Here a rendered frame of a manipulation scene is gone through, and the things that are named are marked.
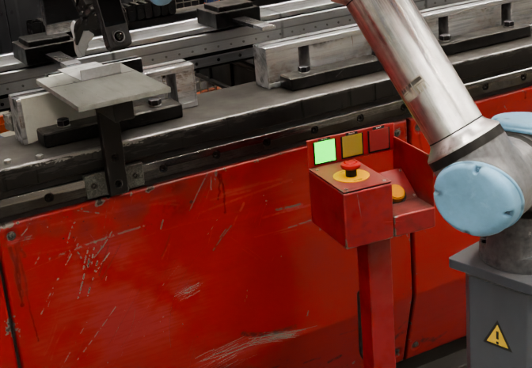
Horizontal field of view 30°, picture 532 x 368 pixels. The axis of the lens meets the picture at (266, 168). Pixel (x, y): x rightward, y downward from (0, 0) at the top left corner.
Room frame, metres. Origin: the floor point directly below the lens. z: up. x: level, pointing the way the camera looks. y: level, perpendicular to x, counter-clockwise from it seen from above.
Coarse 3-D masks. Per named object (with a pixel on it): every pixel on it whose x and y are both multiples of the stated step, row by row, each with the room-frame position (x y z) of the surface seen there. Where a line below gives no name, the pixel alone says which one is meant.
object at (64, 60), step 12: (24, 36) 2.20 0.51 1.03; (36, 36) 2.19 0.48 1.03; (48, 36) 2.18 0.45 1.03; (60, 36) 2.18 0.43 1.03; (24, 48) 2.14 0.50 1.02; (36, 48) 2.14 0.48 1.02; (48, 48) 2.15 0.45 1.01; (60, 48) 2.16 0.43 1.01; (72, 48) 2.17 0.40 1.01; (24, 60) 2.14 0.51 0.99; (36, 60) 2.14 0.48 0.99; (48, 60) 2.15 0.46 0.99; (60, 60) 2.07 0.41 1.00; (72, 60) 2.06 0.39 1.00
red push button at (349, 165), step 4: (348, 160) 1.83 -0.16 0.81; (352, 160) 1.83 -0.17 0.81; (340, 164) 1.82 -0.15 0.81; (344, 164) 1.81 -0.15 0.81; (348, 164) 1.81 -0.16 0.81; (352, 164) 1.81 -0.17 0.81; (356, 164) 1.81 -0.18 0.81; (360, 164) 1.82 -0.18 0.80; (344, 168) 1.81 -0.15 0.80; (348, 168) 1.80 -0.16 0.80; (352, 168) 1.80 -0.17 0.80; (356, 168) 1.80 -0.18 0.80; (348, 172) 1.81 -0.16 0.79; (352, 172) 1.81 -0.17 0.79; (356, 172) 1.82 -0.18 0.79; (348, 176) 1.81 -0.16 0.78; (352, 176) 1.81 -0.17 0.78
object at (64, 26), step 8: (40, 0) 1.97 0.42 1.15; (48, 0) 1.97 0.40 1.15; (56, 0) 1.98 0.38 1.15; (64, 0) 1.98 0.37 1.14; (40, 8) 1.98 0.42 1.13; (48, 8) 1.97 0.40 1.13; (56, 8) 1.98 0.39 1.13; (64, 8) 1.98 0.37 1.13; (72, 8) 1.99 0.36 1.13; (48, 16) 1.97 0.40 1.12; (56, 16) 1.98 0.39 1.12; (64, 16) 1.98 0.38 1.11; (72, 16) 1.99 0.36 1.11; (80, 16) 2.00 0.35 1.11; (48, 24) 1.97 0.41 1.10; (56, 24) 1.98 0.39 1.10; (64, 24) 1.99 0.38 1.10; (48, 32) 1.97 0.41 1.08; (56, 32) 1.98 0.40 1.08
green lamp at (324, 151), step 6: (318, 144) 1.89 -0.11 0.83; (324, 144) 1.89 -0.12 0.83; (330, 144) 1.90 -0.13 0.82; (318, 150) 1.89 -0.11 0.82; (324, 150) 1.89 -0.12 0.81; (330, 150) 1.90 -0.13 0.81; (318, 156) 1.89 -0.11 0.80; (324, 156) 1.89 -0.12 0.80; (330, 156) 1.90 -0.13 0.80; (318, 162) 1.89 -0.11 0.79
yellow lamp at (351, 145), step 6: (342, 138) 1.91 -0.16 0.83; (348, 138) 1.91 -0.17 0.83; (354, 138) 1.92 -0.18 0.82; (360, 138) 1.92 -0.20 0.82; (342, 144) 1.91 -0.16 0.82; (348, 144) 1.91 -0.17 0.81; (354, 144) 1.92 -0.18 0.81; (360, 144) 1.92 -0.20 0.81; (348, 150) 1.91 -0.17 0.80; (354, 150) 1.92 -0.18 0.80; (360, 150) 1.92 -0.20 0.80; (348, 156) 1.91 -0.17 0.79
